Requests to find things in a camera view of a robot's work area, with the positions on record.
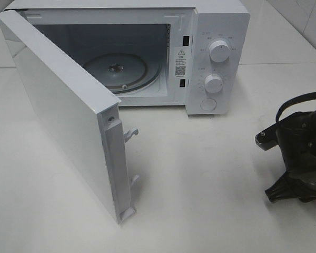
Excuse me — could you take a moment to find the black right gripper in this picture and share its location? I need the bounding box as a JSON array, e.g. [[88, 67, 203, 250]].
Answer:
[[262, 112, 316, 203]]

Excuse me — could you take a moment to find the round white door button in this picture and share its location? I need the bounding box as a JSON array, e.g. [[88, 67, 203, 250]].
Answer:
[[200, 99, 216, 111]]

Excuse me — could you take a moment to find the white microwave knob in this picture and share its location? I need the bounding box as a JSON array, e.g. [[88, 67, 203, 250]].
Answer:
[[209, 38, 231, 63], [204, 74, 224, 93]]

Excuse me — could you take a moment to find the white microwave door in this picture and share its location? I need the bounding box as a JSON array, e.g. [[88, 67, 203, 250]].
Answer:
[[0, 10, 139, 223]]

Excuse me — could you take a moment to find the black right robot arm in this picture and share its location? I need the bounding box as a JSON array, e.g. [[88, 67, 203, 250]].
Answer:
[[255, 110, 316, 202]]

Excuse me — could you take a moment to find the white microwave oven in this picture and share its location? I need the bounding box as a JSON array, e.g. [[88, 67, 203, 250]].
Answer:
[[0, 1, 250, 115]]

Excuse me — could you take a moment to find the white warning label sticker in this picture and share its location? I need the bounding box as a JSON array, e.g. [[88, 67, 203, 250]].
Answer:
[[172, 46, 191, 78]]

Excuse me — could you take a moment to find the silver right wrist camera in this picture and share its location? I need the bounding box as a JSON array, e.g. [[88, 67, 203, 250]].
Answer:
[[255, 130, 278, 151]]

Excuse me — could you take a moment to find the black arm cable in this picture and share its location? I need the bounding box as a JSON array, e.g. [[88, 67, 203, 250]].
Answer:
[[274, 90, 316, 127]]

